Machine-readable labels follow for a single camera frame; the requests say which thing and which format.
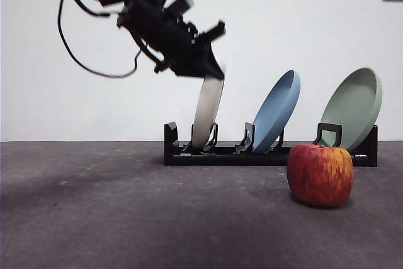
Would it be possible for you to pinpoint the cream yellow plate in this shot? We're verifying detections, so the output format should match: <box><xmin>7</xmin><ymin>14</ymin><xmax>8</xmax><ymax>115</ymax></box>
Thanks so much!
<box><xmin>191</xmin><ymin>62</ymin><xmax>227</xmax><ymax>154</ymax></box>

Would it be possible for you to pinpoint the red yellow apple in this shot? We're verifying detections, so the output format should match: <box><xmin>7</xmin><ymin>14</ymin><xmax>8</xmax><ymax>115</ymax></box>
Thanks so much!
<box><xmin>287</xmin><ymin>144</ymin><xmax>355</xmax><ymax>209</ymax></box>

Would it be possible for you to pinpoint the blue plate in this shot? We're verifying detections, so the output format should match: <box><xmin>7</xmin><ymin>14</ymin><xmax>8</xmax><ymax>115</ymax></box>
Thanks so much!
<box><xmin>251</xmin><ymin>69</ymin><xmax>302</xmax><ymax>154</ymax></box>

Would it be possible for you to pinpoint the black plate rack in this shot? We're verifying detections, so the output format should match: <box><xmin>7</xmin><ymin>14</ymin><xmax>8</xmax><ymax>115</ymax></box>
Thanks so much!
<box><xmin>163</xmin><ymin>121</ymin><xmax>378</xmax><ymax>168</ymax></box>

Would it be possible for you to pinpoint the green plate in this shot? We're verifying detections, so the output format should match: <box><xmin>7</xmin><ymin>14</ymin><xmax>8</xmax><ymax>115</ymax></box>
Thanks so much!
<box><xmin>320</xmin><ymin>67</ymin><xmax>383</xmax><ymax>154</ymax></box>

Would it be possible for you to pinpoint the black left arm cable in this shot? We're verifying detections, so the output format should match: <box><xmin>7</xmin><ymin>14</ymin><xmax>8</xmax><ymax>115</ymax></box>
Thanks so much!
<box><xmin>57</xmin><ymin>0</ymin><xmax>142</xmax><ymax>79</ymax></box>

